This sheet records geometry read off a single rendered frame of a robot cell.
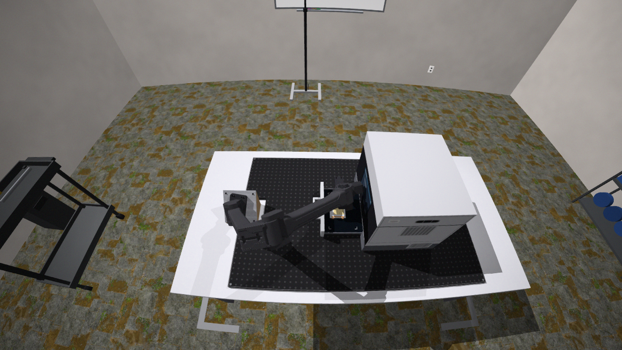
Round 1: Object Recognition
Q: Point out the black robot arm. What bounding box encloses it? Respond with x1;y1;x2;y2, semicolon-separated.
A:
223;177;364;252

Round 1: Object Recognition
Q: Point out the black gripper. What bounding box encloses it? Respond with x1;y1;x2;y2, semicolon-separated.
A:
338;203;353;211

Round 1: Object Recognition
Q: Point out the white gel imager box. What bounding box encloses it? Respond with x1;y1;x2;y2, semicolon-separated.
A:
317;131;477;251

